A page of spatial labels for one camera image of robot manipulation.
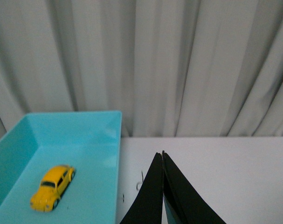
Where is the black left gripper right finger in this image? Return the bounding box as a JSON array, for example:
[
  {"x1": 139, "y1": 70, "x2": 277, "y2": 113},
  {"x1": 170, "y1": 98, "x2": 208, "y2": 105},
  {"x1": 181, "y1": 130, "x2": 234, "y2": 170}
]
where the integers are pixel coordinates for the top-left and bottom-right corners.
[{"x1": 162, "y1": 152, "x2": 225, "y2": 224}]

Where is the turquoise plastic storage tray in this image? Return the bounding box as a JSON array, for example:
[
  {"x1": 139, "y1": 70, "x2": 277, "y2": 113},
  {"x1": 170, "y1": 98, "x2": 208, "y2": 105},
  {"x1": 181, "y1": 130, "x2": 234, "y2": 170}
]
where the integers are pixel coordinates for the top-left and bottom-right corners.
[{"x1": 0, "y1": 111, "x2": 122, "y2": 224}]

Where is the white pleated curtain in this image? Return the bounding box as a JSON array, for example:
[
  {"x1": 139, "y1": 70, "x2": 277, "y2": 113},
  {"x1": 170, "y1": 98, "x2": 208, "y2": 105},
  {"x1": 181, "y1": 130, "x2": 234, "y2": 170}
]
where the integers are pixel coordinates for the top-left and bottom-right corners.
[{"x1": 0, "y1": 0, "x2": 283, "y2": 138}]

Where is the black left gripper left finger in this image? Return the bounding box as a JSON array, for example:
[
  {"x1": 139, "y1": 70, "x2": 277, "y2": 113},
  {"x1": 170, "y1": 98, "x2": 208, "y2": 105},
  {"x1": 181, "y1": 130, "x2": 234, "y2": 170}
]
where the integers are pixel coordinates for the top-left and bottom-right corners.
[{"x1": 121, "y1": 153, "x2": 164, "y2": 224}]

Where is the yellow beetle toy car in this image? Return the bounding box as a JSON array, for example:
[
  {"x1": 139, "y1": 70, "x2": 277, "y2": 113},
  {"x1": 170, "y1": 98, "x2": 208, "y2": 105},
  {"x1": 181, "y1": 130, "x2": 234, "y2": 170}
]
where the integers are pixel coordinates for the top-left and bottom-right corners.
[{"x1": 30, "y1": 165, "x2": 76, "y2": 212}]

